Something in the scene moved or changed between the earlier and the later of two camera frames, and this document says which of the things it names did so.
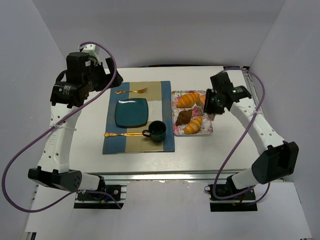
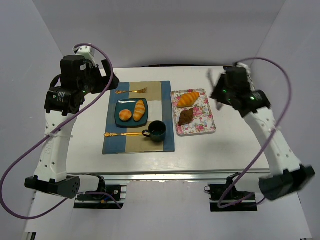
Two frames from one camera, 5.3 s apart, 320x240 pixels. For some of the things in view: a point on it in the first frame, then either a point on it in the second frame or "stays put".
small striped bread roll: (194, 126) to (139, 110)
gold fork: (142, 90) stays put
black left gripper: (105, 77) stays put
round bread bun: (202, 99) to (125, 115)
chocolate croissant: (184, 117) stays put
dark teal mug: (156, 131) stays put
